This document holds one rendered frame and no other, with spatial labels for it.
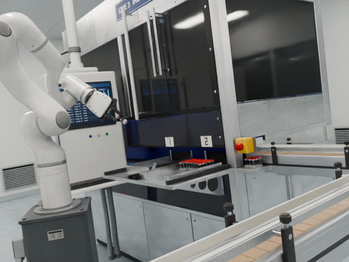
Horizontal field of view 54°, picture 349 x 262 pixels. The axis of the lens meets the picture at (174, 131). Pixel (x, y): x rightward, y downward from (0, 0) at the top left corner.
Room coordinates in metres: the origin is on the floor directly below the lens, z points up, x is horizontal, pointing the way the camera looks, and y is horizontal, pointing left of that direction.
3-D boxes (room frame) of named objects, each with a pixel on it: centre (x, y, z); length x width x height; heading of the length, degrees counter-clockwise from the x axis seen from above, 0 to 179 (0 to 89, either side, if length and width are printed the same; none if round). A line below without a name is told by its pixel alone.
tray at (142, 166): (2.08, 0.11, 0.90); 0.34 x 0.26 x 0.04; 128
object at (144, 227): (2.83, -0.05, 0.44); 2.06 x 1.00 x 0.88; 38
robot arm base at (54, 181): (1.42, 0.53, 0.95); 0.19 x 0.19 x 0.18
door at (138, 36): (2.30, 0.15, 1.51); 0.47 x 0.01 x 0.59; 38
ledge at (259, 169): (1.70, -0.38, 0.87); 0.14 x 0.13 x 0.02; 128
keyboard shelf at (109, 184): (2.24, 0.55, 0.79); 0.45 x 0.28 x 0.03; 122
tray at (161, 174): (1.74, -0.01, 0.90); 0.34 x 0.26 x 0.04; 127
